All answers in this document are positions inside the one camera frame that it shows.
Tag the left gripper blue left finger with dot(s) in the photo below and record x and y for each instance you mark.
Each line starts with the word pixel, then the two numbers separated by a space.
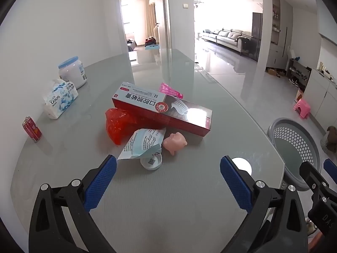
pixel 96 181

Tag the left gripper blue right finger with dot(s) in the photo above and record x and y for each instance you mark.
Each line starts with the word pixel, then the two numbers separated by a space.
pixel 239 183

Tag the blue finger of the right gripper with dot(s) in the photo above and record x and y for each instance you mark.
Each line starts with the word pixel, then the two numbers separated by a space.
pixel 331 169
pixel 312 177

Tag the white round cap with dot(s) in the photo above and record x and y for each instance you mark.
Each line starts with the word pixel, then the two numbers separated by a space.
pixel 152 163

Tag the blue white mask package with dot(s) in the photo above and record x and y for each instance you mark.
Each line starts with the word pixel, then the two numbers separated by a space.
pixel 144 143

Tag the red plastic bag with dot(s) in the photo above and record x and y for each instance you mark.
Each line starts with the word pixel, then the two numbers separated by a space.
pixel 121 123

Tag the pink pig toy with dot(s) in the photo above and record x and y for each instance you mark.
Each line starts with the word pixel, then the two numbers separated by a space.
pixel 174 143

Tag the red toothpaste box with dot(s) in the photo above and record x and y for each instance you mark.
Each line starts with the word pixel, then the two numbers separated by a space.
pixel 163 109

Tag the pink shuttlecock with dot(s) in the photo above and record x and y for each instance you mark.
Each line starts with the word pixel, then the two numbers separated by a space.
pixel 166 89

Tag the grey perforated trash basket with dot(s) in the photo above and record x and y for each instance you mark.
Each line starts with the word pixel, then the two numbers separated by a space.
pixel 295 145

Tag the brown plush on basket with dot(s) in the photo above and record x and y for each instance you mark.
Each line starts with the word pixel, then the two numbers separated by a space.
pixel 329 141

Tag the pink plastic stool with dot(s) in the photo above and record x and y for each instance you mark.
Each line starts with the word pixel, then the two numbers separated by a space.
pixel 303 107

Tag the white sideboard cabinet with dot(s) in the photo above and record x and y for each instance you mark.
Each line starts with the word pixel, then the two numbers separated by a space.
pixel 320 94

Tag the red soda can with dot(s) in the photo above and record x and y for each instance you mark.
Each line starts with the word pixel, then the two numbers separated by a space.
pixel 31 129

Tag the open shoe rack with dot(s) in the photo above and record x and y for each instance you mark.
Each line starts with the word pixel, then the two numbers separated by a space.
pixel 298 74

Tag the white blue tissue pack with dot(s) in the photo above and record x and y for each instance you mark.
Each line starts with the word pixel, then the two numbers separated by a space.
pixel 58 96

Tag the cardboard box on floor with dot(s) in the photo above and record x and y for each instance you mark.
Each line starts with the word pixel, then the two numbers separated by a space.
pixel 272 71

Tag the white jar blue lid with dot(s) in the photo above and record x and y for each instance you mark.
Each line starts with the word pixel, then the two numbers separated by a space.
pixel 72 70

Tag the grey sofa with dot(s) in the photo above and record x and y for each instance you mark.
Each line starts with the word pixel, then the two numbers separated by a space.
pixel 237 40

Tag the dark refrigerator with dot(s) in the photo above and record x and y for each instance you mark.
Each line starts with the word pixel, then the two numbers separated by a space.
pixel 256 35

